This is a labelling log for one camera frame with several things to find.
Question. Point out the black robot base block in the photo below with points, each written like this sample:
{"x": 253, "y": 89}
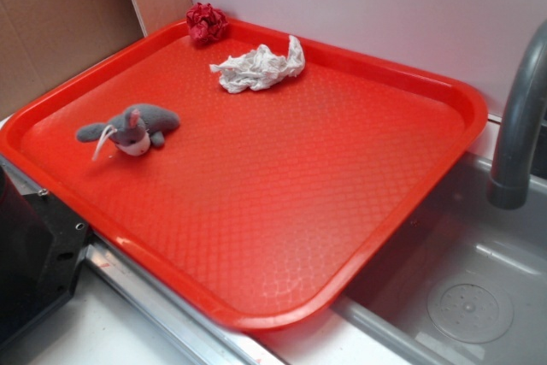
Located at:
{"x": 42, "y": 246}

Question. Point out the crumpled white paper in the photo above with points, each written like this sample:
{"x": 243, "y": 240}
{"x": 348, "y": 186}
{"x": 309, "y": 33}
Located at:
{"x": 260, "y": 69}

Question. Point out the red plastic tray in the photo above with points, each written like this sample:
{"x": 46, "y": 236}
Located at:
{"x": 263, "y": 205}

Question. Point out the grey plush bunny toy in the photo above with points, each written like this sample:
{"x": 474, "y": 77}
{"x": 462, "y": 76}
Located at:
{"x": 137, "y": 129}

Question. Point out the crumpled red paper ball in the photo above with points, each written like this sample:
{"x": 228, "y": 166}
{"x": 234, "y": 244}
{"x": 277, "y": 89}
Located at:
{"x": 206, "y": 24}

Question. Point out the grey plastic sink basin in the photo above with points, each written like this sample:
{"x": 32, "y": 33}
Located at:
{"x": 460, "y": 281}

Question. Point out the grey plastic faucet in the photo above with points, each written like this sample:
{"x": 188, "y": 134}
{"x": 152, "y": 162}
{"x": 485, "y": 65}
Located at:
{"x": 520, "y": 151}

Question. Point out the brown cardboard panel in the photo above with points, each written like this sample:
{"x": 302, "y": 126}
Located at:
{"x": 46, "y": 42}

